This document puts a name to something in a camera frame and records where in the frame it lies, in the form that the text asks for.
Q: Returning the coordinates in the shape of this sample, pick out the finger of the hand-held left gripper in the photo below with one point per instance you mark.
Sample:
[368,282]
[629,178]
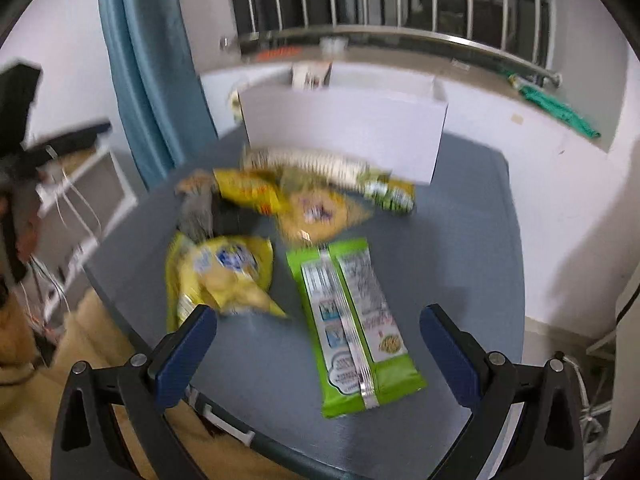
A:
[70,141]

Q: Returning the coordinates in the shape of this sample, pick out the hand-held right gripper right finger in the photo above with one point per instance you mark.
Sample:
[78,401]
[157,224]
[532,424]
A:
[445,355]

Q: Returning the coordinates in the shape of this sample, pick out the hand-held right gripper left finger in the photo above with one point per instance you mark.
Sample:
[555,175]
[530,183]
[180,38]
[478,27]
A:
[185,360]

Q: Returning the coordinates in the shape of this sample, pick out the yellow chip bag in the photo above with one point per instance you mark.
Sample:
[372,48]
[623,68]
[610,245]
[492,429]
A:
[225,270]

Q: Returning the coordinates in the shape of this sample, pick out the grey dark snack packet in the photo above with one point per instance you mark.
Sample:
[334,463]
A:
[200,215]

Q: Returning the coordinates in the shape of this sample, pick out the small green snack packet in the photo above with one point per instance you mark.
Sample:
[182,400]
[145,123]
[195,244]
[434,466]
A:
[390,192]

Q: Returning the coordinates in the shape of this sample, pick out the small yellow snack packet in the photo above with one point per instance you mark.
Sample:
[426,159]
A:
[245,190]

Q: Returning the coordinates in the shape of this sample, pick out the tan triangular snack packet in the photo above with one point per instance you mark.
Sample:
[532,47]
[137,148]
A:
[315,215]

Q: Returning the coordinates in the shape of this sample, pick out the white striped snack packet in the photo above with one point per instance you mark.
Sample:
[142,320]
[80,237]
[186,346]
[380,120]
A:
[310,162]

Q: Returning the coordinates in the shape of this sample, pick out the white cardboard box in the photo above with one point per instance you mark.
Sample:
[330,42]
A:
[350,125]

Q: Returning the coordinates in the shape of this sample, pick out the white brown-topped snack packet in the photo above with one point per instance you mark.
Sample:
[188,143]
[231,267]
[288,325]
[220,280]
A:
[311,76]

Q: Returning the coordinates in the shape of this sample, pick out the white shelf unit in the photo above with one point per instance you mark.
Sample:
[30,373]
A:
[95,180]

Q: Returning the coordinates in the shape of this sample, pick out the blue curtain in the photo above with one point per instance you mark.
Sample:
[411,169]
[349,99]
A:
[150,60]

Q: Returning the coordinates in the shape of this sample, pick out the yellow tissue pack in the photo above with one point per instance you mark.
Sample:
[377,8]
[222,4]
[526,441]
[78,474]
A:
[236,106]

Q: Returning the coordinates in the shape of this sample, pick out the orange screwdriver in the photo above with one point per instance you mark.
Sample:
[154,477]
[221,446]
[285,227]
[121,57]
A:
[280,54]

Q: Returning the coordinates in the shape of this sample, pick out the green wipes packet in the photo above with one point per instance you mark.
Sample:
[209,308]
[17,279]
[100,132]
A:
[555,105]

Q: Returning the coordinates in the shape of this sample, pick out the metal window grille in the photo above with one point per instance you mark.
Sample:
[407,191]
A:
[400,35]

